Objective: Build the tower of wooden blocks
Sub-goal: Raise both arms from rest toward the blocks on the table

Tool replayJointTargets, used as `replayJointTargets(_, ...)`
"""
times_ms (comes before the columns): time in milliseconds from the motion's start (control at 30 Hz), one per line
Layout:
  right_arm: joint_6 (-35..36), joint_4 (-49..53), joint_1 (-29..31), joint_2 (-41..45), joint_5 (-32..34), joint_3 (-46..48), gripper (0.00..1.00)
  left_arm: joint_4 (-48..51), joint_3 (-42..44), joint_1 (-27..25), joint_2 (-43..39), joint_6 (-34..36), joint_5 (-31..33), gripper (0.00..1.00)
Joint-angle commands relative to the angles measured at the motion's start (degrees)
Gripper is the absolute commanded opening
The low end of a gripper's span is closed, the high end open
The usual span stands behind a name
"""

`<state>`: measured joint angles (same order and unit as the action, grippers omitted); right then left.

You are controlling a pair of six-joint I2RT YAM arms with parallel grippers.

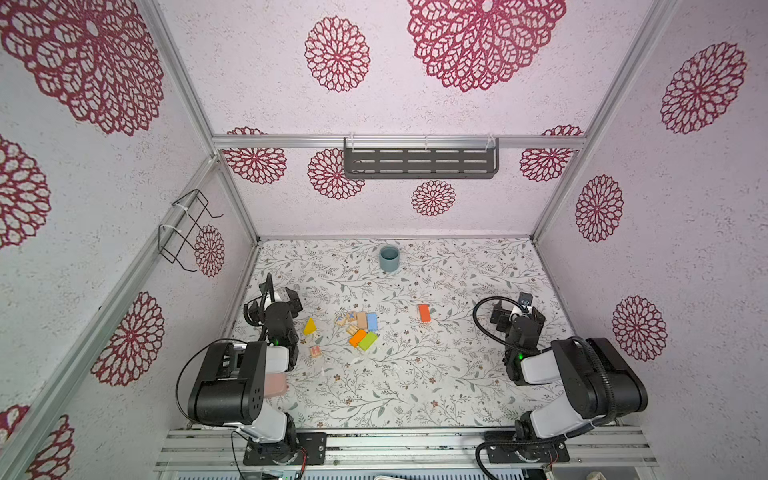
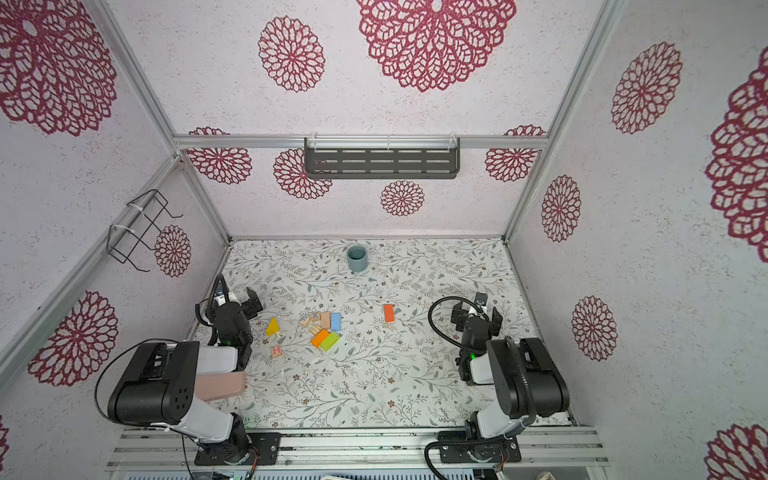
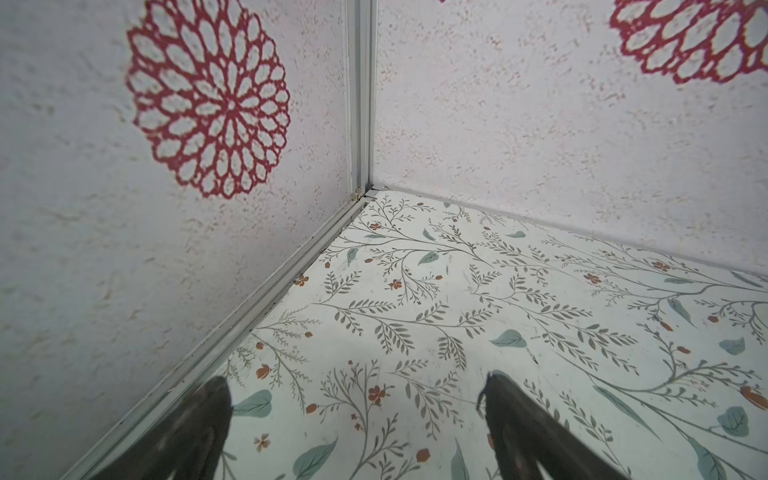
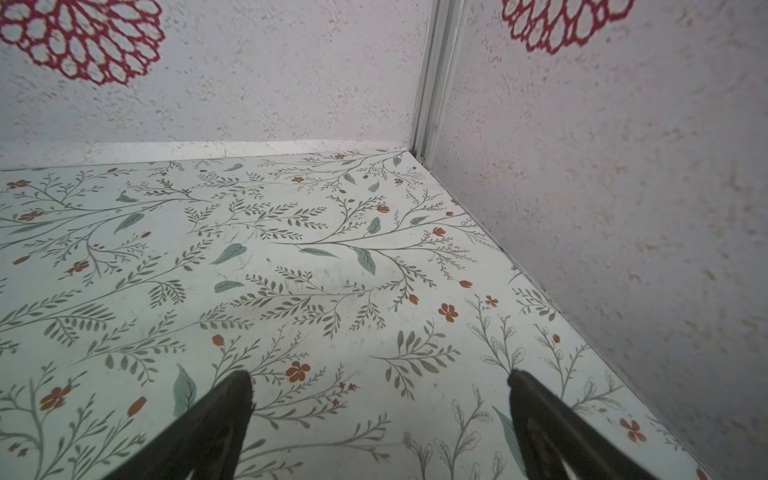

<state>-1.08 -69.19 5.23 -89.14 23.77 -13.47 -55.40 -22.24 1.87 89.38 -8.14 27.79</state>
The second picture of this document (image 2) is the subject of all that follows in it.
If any red rectangular block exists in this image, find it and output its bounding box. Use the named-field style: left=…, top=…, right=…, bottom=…
left=383, top=304, right=395, bottom=323

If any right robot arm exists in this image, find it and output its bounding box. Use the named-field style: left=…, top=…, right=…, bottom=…
left=441, top=299, right=570, bottom=463

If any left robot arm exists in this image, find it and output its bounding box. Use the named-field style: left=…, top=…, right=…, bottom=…
left=100, top=275, right=263, bottom=465

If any yellow triangular block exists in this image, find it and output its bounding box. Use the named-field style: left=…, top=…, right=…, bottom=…
left=265, top=317, right=280, bottom=336

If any pink flat block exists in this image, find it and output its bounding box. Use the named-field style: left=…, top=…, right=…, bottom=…
left=194, top=371, right=246, bottom=402

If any orange rectangular block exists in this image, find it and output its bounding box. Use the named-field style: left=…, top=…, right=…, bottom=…
left=311, top=329, right=330, bottom=348

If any blue rectangular block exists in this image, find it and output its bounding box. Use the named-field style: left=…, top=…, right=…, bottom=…
left=330, top=312, right=342, bottom=332

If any green rectangular block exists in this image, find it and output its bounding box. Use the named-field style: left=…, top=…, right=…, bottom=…
left=320, top=332, right=340, bottom=352

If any teal cup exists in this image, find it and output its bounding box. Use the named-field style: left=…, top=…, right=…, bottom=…
left=346, top=245, right=368, bottom=273

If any black wire rack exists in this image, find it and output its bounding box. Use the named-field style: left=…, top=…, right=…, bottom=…
left=105, top=189, right=183, bottom=273

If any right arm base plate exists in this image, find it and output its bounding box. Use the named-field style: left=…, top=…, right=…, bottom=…
left=437, top=431, right=522, bottom=464

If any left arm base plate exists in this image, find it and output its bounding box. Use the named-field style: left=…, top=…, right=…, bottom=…
left=193, top=433, right=282, bottom=466

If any grey wall shelf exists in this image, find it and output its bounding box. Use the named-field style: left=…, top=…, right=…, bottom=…
left=303, top=137, right=461, bottom=180

